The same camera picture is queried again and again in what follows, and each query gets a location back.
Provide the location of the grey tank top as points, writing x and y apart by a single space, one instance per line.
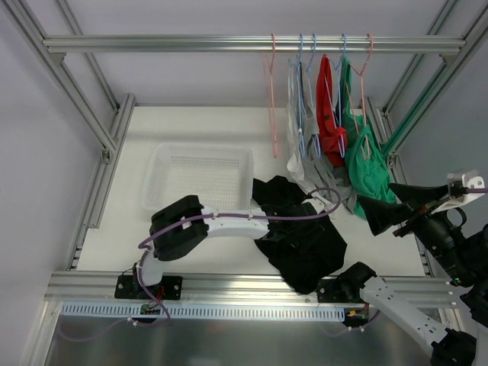
321 172

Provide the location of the aluminium frame post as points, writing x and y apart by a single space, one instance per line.
402 89
28 26

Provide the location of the aluminium hanging rail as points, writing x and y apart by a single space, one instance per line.
171 43

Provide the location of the white tank top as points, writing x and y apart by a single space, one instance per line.
297 172

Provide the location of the white plastic basket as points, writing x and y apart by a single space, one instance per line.
220 175

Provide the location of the red tank top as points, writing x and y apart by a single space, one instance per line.
332 136

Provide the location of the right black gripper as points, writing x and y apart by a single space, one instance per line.
415 213

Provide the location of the black tank top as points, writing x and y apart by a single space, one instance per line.
302 251

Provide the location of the aluminium frame right post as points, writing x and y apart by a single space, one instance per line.
402 89

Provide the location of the pink hanger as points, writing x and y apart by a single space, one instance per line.
268 63
362 95

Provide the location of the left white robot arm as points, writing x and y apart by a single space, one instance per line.
180 227

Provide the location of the aluminium frame left post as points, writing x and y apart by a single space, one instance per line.
28 26

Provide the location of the white slotted cable duct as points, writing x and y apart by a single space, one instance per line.
204 311

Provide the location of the green tank top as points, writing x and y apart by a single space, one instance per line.
367 169

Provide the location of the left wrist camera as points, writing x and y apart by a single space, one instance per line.
319 203

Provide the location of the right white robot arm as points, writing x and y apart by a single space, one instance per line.
423 212

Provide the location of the light blue hanger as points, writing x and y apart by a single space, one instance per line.
298 134
338 108
313 126

